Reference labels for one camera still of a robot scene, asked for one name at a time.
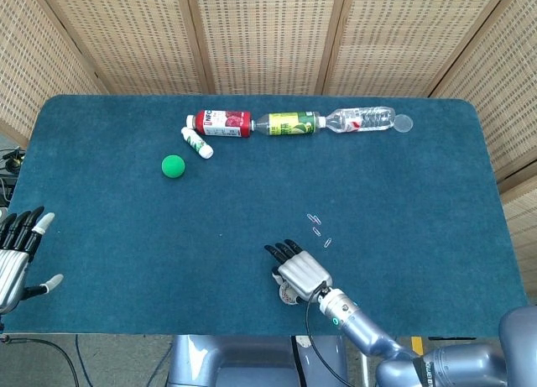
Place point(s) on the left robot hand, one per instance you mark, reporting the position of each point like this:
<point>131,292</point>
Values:
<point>10,269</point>

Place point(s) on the metal table leg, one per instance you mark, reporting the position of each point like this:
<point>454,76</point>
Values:
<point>364,362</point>

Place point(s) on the woven folding screen panel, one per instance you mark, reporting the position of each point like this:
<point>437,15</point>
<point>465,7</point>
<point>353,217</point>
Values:
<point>503,89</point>
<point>268,38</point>
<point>134,38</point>
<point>524,236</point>
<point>411,38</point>
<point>33,68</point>

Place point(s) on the clear round plastic lid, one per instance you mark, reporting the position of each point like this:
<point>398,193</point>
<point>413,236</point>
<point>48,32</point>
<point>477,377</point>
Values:
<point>405,124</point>

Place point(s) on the red juice bottle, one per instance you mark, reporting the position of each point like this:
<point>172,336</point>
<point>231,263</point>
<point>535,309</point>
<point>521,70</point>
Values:
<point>222,124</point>

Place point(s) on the green foam ball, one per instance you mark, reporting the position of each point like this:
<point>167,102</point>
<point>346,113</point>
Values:
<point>173,166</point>

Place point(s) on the clear water bottle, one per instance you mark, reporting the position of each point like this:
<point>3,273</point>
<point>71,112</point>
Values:
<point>361,119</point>

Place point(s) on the blue felt table cover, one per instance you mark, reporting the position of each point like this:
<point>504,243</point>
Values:
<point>210,215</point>

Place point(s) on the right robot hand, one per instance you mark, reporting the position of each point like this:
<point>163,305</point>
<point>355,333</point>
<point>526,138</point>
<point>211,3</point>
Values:
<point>304,275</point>

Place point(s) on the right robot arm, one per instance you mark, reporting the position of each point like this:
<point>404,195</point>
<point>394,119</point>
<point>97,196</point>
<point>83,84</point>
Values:
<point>365,328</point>

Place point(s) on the blue grey robot torso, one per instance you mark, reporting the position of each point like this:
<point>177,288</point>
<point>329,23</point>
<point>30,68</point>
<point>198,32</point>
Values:
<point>251,357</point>

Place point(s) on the small white green bottle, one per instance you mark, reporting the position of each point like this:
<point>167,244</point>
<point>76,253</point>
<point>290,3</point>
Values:
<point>196,142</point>

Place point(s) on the round tin of clips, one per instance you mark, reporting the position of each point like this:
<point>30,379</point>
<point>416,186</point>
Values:
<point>287,297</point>

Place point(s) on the green yellow tea bottle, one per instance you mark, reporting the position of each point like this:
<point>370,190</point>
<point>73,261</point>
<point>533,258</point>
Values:
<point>289,123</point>

